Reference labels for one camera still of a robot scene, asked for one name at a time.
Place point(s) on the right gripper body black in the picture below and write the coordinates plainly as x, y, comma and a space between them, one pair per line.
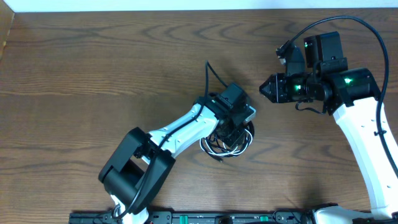
296, 88

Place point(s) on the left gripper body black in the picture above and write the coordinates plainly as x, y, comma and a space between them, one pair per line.
234, 134

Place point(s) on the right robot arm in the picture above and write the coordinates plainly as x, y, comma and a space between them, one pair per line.
350, 96

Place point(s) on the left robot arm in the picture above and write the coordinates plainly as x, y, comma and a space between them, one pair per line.
138, 167

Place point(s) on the cardboard box edge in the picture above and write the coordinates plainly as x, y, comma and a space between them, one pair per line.
6, 20

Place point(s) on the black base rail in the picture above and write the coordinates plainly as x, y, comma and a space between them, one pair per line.
166, 217

